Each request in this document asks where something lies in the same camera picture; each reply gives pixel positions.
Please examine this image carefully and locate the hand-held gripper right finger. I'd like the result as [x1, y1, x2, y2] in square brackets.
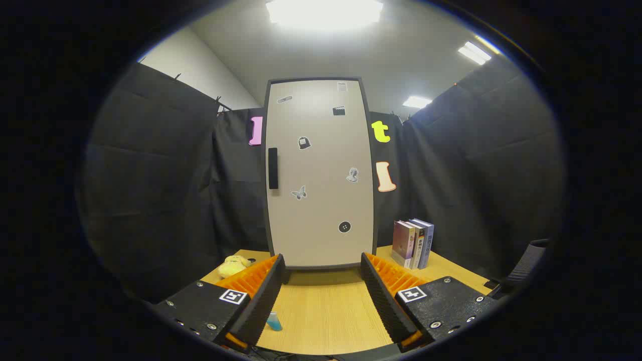
[360, 252, 502, 353]

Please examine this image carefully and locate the large ceiling light panel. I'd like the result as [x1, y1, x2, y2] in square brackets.
[265, 0, 384, 28]

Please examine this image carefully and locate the beige cabinet door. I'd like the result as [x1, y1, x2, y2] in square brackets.
[266, 79, 375, 267]

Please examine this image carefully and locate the long ceiling light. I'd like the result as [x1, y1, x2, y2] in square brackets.
[457, 41, 492, 66]

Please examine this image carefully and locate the white spine book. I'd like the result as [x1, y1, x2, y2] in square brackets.
[407, 221, 426, 270]

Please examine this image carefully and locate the dark grey cabinet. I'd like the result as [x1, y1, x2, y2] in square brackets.
[264, 76, 378, 272]

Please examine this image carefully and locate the black ribbed chair part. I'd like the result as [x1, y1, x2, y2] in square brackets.
[484, 239, 551, 300]

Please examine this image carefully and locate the black backdrop cloth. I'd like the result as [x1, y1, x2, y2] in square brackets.
[80, 55, 567, 301]

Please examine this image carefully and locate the black door handle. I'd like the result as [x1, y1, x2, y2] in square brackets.
[268, 147, 279, 190]

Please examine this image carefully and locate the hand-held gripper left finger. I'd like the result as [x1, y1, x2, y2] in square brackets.
[150, 253, 287, 354]

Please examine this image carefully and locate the yellow plush toy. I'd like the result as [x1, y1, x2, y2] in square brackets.
[217, 255, 253, 279]

